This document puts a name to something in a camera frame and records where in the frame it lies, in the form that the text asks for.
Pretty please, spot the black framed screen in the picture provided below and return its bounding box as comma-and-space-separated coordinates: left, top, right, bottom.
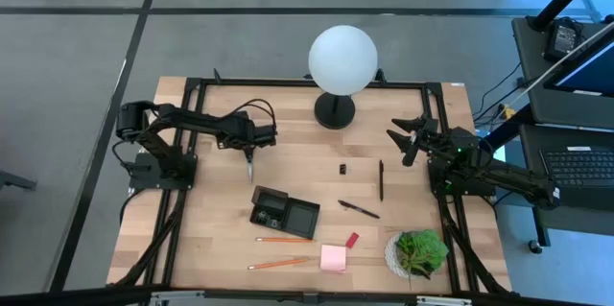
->
543, 39, 614, 99

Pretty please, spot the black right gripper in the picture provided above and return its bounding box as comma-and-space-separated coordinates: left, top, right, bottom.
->
386, 116, 455, 168

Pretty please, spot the yellow wooden pencil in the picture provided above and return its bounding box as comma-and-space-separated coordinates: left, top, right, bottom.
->
255, 236, 314, 244
247, 257, 311, 271

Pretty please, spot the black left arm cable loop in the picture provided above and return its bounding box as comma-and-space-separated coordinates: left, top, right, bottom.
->
224, 98, 279, 129

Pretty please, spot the green plant in white pot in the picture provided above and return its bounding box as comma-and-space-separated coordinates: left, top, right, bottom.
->
383, 228, 450, 281

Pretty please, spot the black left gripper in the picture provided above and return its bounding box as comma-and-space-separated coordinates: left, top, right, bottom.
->
238, 124, 278, 159

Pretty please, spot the long white cable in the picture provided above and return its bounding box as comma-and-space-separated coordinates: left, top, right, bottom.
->
498, 21, 614, 115

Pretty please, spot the pink sticky note pad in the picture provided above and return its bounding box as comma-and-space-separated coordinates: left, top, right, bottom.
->
319, 244, 348, 274

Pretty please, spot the black aluminium table frame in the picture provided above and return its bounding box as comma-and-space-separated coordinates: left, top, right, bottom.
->
107, 68, 512, 297

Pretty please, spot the gray chair leg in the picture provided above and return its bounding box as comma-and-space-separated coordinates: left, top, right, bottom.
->
0, 170, 38, 192

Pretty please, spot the black power adapter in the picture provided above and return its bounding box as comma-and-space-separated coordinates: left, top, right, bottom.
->
543, 17, 585, 62

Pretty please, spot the white globe lamp black base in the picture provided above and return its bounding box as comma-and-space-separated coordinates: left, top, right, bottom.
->
308, 25, 379, 130

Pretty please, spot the black side desk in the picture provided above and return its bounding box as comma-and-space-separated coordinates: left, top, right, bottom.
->
510, 16, 614, 130

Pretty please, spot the black laptop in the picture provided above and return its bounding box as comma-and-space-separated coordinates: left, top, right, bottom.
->
519, 124, 614, 201

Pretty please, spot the black mesh desk organizer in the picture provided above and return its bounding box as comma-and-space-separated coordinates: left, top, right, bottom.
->
248, 184, 321, 241

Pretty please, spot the black pen with white print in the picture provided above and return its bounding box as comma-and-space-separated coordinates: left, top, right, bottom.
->
337, 199, 381, 220

